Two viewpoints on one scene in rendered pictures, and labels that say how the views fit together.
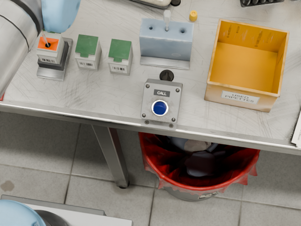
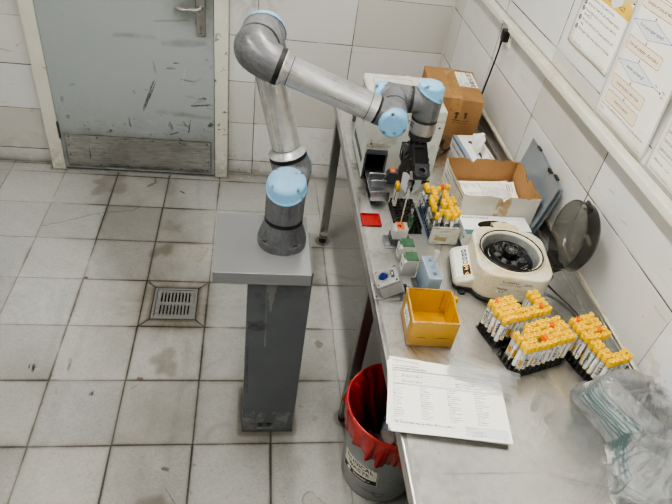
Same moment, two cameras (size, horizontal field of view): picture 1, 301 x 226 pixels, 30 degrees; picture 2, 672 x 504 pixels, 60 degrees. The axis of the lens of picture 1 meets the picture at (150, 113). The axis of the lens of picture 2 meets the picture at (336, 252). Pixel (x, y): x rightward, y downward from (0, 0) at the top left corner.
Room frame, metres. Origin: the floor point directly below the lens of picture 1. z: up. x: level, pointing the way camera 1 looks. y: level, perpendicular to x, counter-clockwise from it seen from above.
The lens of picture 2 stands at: (-0.33, -1.13, 2.09)
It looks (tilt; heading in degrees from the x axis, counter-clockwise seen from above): 40 degrees down; 66
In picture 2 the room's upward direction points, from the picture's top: 10 degrees clockwise
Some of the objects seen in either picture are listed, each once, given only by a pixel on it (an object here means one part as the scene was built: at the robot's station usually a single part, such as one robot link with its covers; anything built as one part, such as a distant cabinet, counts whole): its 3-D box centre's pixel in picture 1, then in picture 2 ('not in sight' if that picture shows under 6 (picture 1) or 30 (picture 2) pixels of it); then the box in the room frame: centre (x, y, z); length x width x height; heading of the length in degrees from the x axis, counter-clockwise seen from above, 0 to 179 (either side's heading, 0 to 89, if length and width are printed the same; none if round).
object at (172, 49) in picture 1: (166, 41); (428, 279); (0.47, -0.04, 0.92); 0.10 x 0.07 x 0.10; 79
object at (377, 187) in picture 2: not in sight; (376, 178); (0.51, 0.50, 0.92); 0.21 x 0.07 x 0.05; 77
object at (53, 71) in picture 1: (53, 55); (397, 239); (0.47, 0.19, 0.89); 0.09 x 0.05 x 0.04; 166
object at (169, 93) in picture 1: (163, 91); (395, 282); (0.37, -0.03, 0.92); 0.13 x 0.07 x 0.08; 167
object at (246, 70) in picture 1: (244, 67); (429, 317); (0.41, -0.19, 0.93); 0.13 x 0.13 x 0.10; 74
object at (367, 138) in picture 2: not in sight; (397, 129); (0.64, 0.67, 1.03); 0.31 x 0.27 x 0.30; 77
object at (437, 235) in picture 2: not in sight; (437, 217); (0.65, 0.26, 0.91); 0.20 x 0.10 x 0.07; 77
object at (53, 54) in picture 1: (51, 49); (399, 233); (0.47, 0.19, 0.92); 0.05 x 0.04 x 0.06; 166
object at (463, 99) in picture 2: not in sight; (448, 101); (1.04, 0.98, 0.97); 0.31 x 0.23 x 0.18; 71
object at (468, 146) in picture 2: not in sight; (475, 148); (1.00, 0.63, 0.94); 0.22 x 0.12 x 0.13; 81
